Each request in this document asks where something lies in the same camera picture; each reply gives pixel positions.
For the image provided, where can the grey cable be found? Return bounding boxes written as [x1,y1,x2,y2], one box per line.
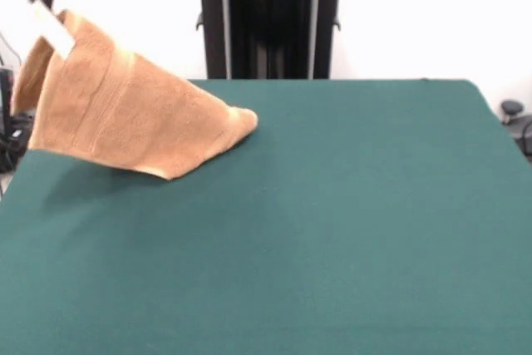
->
[0,32,24,77]

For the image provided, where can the black power strip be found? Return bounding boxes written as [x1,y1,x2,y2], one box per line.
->
[10,109,37,152]

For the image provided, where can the black chair caster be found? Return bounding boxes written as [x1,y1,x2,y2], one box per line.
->
[500,100,525,126]

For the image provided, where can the black chair base leg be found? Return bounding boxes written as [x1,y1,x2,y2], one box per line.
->
[510,116,532,160]

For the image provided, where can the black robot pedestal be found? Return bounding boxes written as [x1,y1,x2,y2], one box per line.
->
[181,0,357,81]

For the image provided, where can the tan terry towel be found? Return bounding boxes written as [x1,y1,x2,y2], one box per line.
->
[11,0,259,181]

